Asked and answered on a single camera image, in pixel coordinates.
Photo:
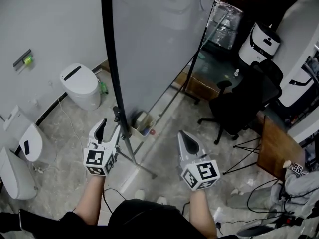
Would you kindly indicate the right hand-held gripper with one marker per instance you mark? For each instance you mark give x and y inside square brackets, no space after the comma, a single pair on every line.
[202,173]

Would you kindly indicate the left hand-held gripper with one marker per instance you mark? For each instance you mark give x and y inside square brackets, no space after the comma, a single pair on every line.
[96,159]

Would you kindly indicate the black-framed whiteboard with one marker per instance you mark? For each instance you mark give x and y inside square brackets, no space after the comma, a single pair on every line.
[154,46]

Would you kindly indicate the person's left forearm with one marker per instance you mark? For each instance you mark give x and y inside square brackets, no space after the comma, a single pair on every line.
[91,200]

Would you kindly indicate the person's right forearm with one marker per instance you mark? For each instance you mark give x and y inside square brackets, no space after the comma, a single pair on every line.
[202,213]

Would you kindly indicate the translucent whiteboard accessory box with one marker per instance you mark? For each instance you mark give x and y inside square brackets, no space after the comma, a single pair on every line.
[142,126]

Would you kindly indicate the green plastic bottle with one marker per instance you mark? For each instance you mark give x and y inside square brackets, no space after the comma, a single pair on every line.
[104,88]

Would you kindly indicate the round white toilet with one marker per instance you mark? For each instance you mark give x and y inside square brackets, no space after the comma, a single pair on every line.
[81,88]

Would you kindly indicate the person's right white shoe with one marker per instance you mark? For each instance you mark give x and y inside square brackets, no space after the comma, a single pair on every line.
[162,200]

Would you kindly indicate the person's white shoe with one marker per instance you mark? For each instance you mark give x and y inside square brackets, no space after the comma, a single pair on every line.
[140,195]
[162,200]

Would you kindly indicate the person's left white shoe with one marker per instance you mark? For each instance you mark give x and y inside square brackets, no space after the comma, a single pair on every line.
[140,195]

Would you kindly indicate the black office chair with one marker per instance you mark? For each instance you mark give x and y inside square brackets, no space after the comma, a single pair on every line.
[244,106]

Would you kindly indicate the wooden staircase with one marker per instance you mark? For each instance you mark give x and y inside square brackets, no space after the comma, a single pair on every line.
[101,67]

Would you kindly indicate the white toilet with tank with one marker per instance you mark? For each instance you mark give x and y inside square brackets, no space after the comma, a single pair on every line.
[35,141]

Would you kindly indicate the white paper sheet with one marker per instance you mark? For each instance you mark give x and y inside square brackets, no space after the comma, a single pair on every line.
[219,214]

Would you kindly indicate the person's black clothing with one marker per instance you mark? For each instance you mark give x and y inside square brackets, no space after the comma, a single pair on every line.
[144,220]

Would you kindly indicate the small white bottle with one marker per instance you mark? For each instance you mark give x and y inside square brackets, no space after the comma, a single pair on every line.
[236,72]

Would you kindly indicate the crumpled paper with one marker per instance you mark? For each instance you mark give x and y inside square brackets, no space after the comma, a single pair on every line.
[286,164]

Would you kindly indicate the long white toilet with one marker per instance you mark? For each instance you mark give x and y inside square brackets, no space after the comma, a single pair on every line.
[15,175]

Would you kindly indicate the green item on shelf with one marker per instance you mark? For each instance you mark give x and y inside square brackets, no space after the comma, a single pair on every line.
[28,59]

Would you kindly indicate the white and black robot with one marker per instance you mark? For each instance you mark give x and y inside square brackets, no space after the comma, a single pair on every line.
[296,86]

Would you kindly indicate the black power strip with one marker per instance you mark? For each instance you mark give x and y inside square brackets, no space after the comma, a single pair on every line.
[291,220]

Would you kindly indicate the white delivery robot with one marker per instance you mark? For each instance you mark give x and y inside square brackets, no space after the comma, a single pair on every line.
[256,43]

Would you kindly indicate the plastic-wrapped furniture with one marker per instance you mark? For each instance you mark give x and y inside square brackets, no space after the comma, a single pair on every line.
[226,21]

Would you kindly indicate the grey wall shelf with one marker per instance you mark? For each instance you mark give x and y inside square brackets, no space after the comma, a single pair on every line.
[21,58]

